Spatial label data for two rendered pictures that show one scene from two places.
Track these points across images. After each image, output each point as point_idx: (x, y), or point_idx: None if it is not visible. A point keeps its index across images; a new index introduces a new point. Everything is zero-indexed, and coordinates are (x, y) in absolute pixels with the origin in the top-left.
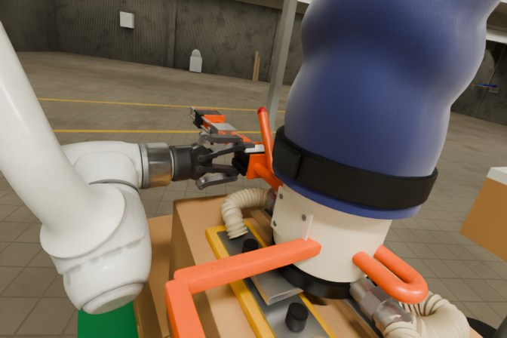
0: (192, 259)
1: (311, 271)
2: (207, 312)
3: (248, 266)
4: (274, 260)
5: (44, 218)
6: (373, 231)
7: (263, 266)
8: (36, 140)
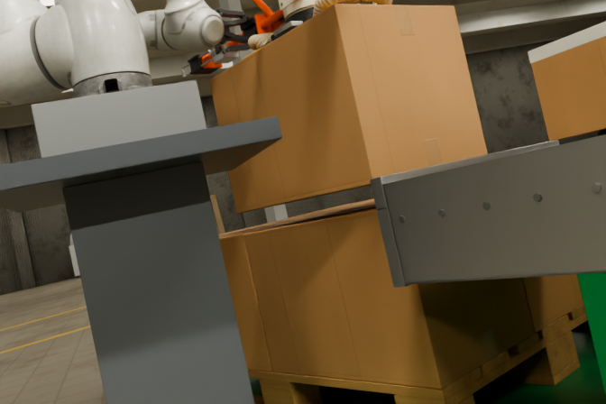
0: (242, 63)
1: (307, 4)
2: (263, 55)
3: None
4: None
5: None
6: None
7: None
8: None
